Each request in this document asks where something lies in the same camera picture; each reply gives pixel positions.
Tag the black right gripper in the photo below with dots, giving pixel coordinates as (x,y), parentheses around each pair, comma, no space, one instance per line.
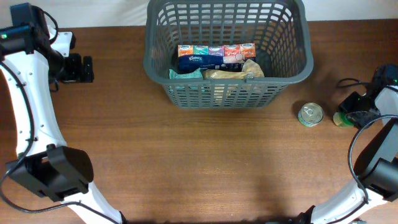
(347,102)

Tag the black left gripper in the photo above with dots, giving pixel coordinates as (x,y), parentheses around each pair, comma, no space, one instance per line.
(78,73)

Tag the green lid glass jar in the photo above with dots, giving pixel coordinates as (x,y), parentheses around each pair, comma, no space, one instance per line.
(341,121)

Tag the small tin can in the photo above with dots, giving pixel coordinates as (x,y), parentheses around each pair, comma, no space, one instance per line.
(310,114)

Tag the tan vacuum food pouch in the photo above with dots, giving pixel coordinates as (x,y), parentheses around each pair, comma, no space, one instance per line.
(249,70)

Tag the teal snack packet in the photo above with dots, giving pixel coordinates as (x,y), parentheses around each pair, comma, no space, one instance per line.
(177,76)

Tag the Kleenex tissue multipack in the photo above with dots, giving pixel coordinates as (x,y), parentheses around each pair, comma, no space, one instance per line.
(222,57)

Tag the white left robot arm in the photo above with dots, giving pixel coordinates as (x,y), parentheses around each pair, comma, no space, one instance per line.
(35,59)

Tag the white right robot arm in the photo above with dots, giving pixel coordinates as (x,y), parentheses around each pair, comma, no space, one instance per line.
(374,172)

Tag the grey plastic basket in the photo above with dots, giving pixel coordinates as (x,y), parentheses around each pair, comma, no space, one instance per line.
(278,28)

